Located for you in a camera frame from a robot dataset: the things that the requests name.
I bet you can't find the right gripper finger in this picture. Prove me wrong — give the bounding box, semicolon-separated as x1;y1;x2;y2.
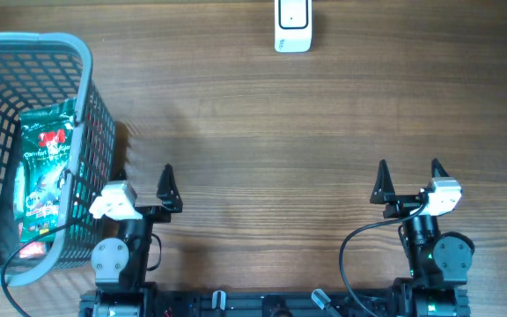
431;158;449;178
370;159;396;204

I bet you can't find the green 3M gloves packet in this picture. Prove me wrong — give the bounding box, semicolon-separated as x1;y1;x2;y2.
19;99;77;242

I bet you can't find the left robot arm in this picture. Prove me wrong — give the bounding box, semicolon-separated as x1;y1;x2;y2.
78;164;183;317

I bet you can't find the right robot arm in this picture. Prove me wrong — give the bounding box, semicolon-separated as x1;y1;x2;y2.
370;158;475;317

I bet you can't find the white barcode scanner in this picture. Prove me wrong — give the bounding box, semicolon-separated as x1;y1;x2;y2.
274;0;312;53

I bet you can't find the pale green wipes packet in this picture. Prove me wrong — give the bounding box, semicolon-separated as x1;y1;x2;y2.
13;162;26;220

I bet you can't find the red tissue packet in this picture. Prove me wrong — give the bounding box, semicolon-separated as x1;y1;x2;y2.
18;241;47;259

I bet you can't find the grey plastic mesh basket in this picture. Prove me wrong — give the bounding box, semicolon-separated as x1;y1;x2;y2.
0;33;116;286

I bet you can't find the right camera cable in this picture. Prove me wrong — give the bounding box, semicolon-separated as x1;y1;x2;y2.
338;193;430;317

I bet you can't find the camera cable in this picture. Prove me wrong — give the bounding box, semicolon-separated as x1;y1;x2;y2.
0;219;78;317
338;193;430;317

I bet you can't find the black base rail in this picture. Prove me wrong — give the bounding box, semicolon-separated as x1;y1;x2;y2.
78;289;472;317

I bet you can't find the left camera cable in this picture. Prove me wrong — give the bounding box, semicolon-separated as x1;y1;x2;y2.
0;219;78;317

